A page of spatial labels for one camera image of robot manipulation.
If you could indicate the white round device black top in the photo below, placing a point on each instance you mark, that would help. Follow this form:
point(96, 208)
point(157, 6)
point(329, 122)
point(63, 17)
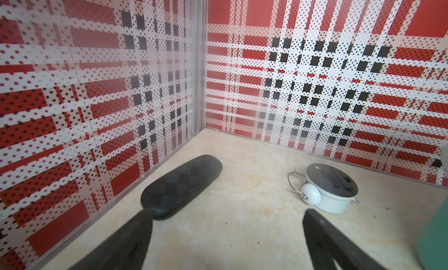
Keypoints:
point(325, 187)

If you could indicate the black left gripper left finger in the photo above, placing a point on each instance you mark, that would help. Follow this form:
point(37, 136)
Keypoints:
point(125, 249)

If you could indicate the green plastic trash bin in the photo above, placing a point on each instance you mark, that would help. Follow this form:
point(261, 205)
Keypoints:
point(432, 246)

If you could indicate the clear plastic bin liner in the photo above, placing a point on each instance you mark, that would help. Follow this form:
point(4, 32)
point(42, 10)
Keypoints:
point(444, 157)

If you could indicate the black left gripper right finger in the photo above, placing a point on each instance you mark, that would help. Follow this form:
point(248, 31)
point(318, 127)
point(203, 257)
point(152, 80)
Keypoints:
point(329, 248)

